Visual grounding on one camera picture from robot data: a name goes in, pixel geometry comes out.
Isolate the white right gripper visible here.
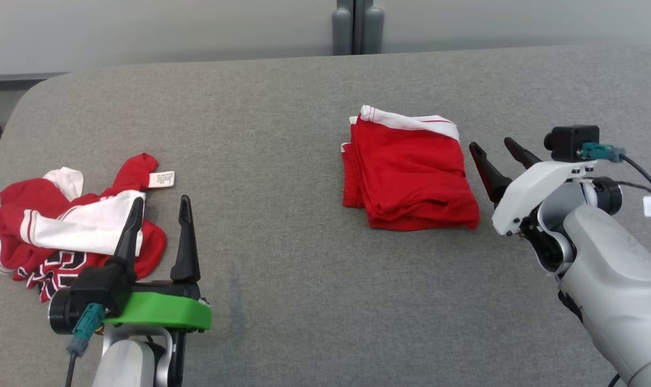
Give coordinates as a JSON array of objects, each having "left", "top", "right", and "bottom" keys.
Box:
[{"left": 469, "top": 137, "right": 597, "bottom": 237}]

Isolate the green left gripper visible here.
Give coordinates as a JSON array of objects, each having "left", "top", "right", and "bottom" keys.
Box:
[{"left": 103, "top": 195, "right": 212, "bottom": 331}]

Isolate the red shorts white waistband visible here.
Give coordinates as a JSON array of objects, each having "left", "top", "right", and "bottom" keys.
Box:
[{"left": 341, "top": 105, "right": 481, "bottom": 232}]

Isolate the red white numbered jersey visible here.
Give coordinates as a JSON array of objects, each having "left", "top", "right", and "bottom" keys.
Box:
[{"left": 0, "top": 153, "right": 176, "bottom": 303}]

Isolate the teal right cable connector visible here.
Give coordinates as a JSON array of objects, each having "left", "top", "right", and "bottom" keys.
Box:
[{"left": 579, "top": 142, "right": 626, "bottom": 163}]

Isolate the teal cable connector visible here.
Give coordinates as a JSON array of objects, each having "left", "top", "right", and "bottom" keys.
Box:
[
  {"left": 579, "top": 142, "right": 626, "bottom": 163},
  {"left": 67, "top": 303, "right": 105, "bottom": 356}
]

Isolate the teal left cable connector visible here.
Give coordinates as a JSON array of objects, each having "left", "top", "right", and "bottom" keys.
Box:
[{"left": 67, "top": 303, "right": 105, "bottom": 356}]

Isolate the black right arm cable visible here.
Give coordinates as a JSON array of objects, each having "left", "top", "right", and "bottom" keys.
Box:
[{"left": 586, "top": 155, "right": 651, "bottom": 387}]

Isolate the grey rounded cylinder post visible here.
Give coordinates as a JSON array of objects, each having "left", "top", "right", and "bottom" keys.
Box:
[
  {"left": 364, "top": 6, "right": 385, "bottom": 54},
  {"left": 332, "top": 6, "right": 354, "bottom": 55}
]

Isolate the dark grey vertical frame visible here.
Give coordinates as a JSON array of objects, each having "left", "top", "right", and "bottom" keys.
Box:
[{"left": 336, "top": 0, "right": 382, "bottom": 55}]

